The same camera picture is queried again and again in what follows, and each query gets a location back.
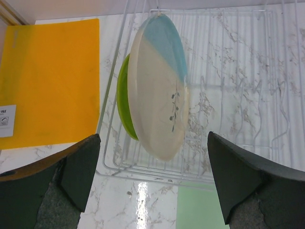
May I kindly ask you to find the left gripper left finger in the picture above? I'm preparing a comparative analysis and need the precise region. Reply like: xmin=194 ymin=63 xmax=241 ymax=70
xmin=0 ymin=134 xmax=101 ymax=229

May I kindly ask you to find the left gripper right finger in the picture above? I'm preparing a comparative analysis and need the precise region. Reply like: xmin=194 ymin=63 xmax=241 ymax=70
xmin=207 ymin=132 xmax=305 ymax=229

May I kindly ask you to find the green plate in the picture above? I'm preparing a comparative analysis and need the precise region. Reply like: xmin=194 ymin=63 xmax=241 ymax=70
xmin=116 ymin=54 xmax=138 ymax=140

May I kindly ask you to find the cream and blue plate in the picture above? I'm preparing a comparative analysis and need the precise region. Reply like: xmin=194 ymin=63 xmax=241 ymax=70
xmin=127 ymin=13 xmax=189 ymax=161

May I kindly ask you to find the light green cutting mat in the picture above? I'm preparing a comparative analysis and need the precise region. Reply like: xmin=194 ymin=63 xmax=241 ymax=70
xmin=176 ymin=186 xmax=229 ymax=229

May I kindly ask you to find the orange file folder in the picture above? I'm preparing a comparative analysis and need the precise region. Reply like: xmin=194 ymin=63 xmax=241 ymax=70
xmin=0 ymin=19 xmax=100 ymax=150

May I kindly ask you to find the white wire dish rack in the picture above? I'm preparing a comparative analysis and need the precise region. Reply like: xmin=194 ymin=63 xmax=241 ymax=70
xmin=96 ymin=0 xmax=305 ymax=183

